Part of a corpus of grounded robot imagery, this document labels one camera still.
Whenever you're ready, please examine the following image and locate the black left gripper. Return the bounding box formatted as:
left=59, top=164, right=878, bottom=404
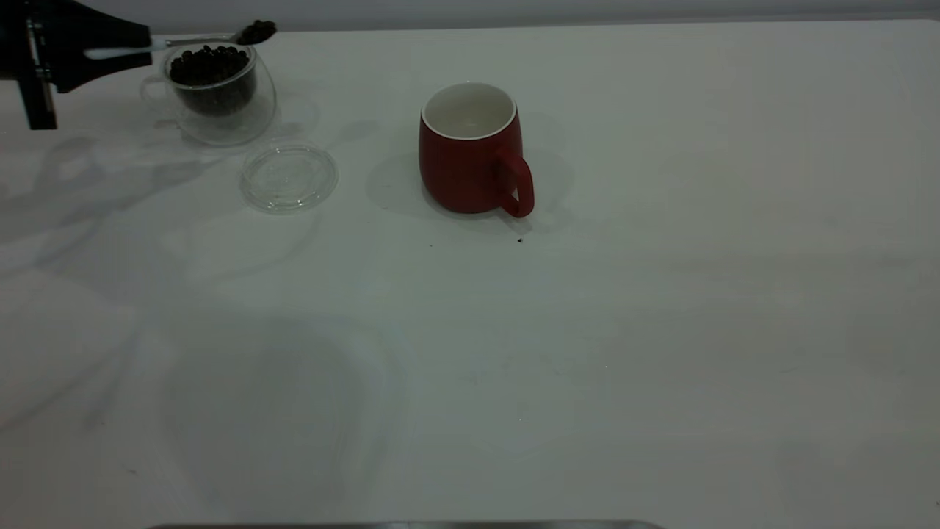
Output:
left=0, top=0, right=153, bottom=132

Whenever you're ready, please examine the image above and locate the clear double-wall glass cup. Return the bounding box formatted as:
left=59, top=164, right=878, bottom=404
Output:
left=140, top=40, right=278, bottom=146

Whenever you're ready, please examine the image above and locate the metal spoon with white handle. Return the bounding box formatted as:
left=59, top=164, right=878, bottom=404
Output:
left=83, top=20, right=278, bottom=60

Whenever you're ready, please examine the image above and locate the red ceramic mug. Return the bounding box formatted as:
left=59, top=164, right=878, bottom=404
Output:
left=419, top=82, right=535, bottom=219

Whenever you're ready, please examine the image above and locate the clear round glass lid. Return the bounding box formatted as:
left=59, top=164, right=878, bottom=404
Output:
left=240, top=143, right=339, bottom=215

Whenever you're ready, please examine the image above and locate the coffee bean pile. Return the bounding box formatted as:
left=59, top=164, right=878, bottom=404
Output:
left=169, top=45, right=254, bottom=116

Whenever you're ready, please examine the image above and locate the small coffee bean heap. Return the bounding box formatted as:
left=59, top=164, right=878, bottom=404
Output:
left=237, top=20, right=278, bottom=46

